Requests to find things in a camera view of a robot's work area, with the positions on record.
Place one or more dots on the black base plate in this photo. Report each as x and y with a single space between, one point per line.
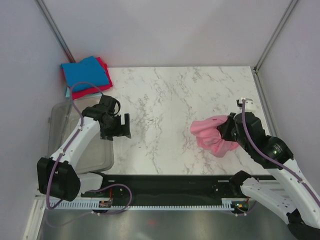
167 190

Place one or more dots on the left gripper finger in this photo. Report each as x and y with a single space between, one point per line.
125 119
122 130

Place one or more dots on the pink t shirt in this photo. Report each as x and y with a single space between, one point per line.
209 138

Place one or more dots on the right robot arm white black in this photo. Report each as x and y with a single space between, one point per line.
300 209

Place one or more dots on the left aluminium frame post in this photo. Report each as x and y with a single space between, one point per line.
55 29

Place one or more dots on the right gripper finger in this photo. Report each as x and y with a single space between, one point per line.
228 125
230 136

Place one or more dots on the folded blue t shirt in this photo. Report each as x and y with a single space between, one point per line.
87 70

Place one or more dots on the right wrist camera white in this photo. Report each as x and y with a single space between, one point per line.
246 104

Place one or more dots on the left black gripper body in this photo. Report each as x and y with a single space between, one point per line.
113 127

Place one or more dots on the clear plastic bin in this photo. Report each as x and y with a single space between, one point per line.
88 152

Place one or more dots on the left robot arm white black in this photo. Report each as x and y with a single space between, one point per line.
57 176

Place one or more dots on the white slotted cable duct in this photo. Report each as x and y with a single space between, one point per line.
103 204

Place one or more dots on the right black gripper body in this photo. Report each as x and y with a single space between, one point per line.
241 139

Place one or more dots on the aluminium frame post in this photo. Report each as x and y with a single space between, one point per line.
55 29
276 33

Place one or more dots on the right aluminium frame post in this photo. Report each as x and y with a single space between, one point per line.
276 33

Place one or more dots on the folded red t shirt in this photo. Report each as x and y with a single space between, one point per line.
82 89

